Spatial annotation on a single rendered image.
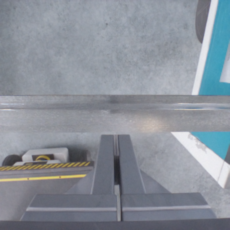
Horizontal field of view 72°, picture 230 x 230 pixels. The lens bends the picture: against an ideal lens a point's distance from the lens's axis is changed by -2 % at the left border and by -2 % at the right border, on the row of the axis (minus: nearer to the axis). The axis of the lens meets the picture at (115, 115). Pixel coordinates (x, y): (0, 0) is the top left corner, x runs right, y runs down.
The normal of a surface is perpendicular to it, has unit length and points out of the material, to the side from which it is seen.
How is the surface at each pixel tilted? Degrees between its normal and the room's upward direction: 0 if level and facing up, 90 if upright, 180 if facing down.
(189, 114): 0
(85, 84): 0
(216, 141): 90
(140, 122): 0
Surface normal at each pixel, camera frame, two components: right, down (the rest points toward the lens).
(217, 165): -0.99, -0.10
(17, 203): 0.02, 0.26
